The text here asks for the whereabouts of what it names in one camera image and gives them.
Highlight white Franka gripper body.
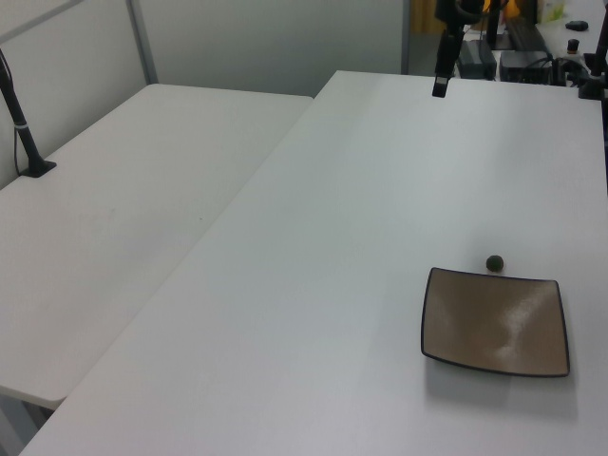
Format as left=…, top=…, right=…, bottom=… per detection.
left=436, top=28, right=466, bottom=78

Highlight square brown ceramic plate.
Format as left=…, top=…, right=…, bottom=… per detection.
left=420, top=266, right=571, bottom=379

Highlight black power supply box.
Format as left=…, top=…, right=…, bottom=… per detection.
left=457, top=40, right=498, bottom=80

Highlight black monitor stand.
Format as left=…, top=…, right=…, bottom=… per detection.
left=483, top=0, right=513, bottom=51

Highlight black electronics box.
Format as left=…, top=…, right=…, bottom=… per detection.
left=498, top=49, right=555, bottom=83

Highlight green and white box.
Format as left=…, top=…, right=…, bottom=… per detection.
left=538, top=0, right=567, bottom=23

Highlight white side table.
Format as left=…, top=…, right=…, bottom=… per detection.
left=0, top=83, right=314, bottom=412

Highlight black clamp camera stand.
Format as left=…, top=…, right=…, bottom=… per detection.
left=577, top=0, right=608, bottom=101

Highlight grey aluminium partition post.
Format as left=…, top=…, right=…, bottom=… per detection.
left=124, top=0, right=159, bottom=86

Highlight black camera stand pole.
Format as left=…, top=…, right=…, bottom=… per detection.
left=0, top=47, right=58, bottom=180

